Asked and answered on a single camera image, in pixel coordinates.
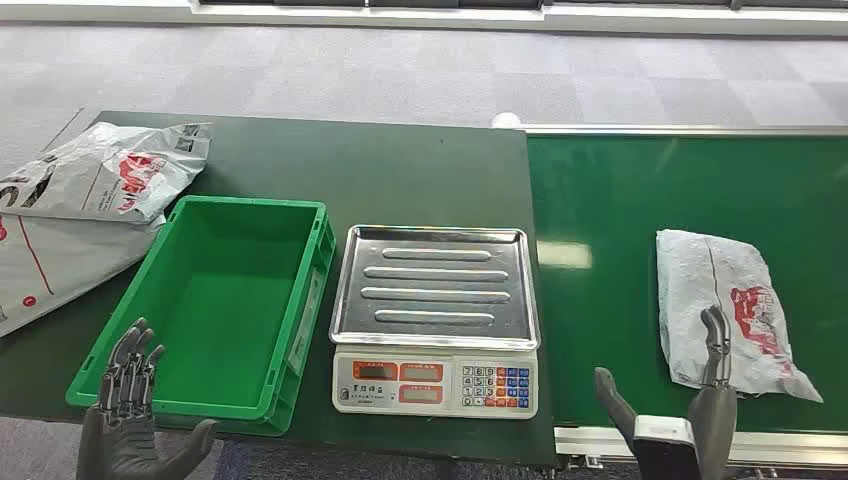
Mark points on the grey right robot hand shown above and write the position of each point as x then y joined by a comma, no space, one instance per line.
714,424

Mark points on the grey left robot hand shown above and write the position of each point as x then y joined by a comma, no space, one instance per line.
119,444

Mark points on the grey parcel bag red print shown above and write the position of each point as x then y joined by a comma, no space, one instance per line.
702,285

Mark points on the green conveyor belt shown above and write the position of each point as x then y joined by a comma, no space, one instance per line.
609,318

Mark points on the green plastic crate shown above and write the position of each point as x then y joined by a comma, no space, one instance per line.
225,311

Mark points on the large white mailer bag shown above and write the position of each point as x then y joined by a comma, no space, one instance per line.
60,258

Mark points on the grey mailer bag QR codes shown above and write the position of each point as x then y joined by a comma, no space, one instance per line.
106,172

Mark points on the white electronic scale base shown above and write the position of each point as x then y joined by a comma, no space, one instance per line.
434,384

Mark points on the stainless steel weighing tray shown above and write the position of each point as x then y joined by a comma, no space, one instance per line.
437,285

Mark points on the white round roller cap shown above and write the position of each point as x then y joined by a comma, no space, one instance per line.
505,120

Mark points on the white window ledge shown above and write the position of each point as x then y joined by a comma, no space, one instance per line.
424,16

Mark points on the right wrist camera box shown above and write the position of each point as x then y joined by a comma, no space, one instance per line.
666,450

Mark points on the aluminium conveyor side rail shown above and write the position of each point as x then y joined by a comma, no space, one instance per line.
662,130
596,442

